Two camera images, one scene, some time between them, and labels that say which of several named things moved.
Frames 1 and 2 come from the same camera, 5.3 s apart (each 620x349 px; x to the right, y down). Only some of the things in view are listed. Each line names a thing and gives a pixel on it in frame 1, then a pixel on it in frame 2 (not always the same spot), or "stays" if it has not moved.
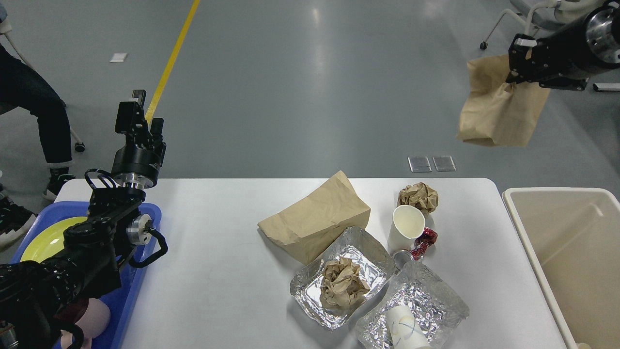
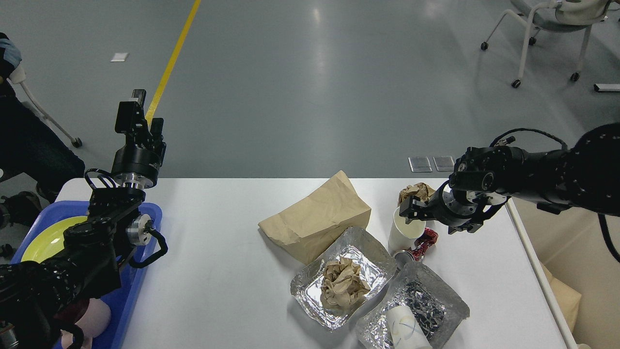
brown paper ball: x=419 y=195 stays
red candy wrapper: x=428 y=237 stays
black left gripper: x=133 y=166 stays
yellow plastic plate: x=50 y=241 stays
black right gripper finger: x=565 y=82 -> x=471 y=225
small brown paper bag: x=495 y=112 -> x=568 y=299
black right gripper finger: x=518 y=66 -> x=414 y=208
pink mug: x=93 y=323 stays
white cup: x=408 y=223 stays
